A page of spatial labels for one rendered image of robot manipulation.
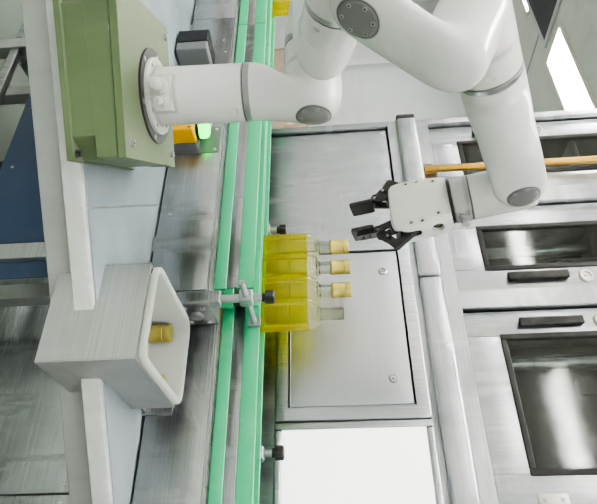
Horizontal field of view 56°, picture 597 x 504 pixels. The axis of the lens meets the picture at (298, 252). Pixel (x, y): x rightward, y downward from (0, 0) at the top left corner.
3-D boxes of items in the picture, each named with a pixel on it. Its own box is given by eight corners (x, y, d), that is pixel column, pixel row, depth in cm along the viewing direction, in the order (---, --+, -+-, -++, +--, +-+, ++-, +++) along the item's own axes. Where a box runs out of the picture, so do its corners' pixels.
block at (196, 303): (185, 328, 116) (219, 327, 115) (173, 307, 108) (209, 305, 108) (187, 313, 118) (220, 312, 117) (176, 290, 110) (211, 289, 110)
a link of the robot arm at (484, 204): (543, 149, 79) (527, 105, 85) (466, 167, 82) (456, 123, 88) (543, 215, 90) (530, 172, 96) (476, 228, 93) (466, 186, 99)
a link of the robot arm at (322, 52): (300, 25, 73) (299, -69, 78) (281, 125, 95) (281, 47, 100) (371, 31, 74) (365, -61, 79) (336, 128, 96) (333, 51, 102)
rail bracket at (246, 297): (221, 331, 117) (280, 328, 116) (203, 290, 103) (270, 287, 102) (222, 318, 119) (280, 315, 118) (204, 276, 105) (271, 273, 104)
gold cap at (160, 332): (152, 340, 108) (174, 339, 108) (146, 345, 105) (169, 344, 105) (151, 322, 108) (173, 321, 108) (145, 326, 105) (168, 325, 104)
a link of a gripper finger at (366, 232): (394, 245, 95) (356, 253, 97) (392, 230, 96) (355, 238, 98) (390, 235, 92) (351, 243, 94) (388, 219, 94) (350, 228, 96)
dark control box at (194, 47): (181, 76, 147) (213, 74, 146) (173, 50, 140) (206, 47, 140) (184, 56, 151) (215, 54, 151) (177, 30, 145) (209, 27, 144)
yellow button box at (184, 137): (168, 153, 131) (199, 151, 131) (158, 129, 125) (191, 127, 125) (171, 131, 135) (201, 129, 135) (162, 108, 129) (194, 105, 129)
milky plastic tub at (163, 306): (134, 410, 102) (182, 408, 101) (85, 361, 83) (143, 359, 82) (148, 323, 111) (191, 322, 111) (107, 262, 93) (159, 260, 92)
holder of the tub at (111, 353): (141, 418, 106) (182, 417, 105) (83, 360, 83) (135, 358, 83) (154, 335, 116) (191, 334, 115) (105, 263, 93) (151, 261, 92)
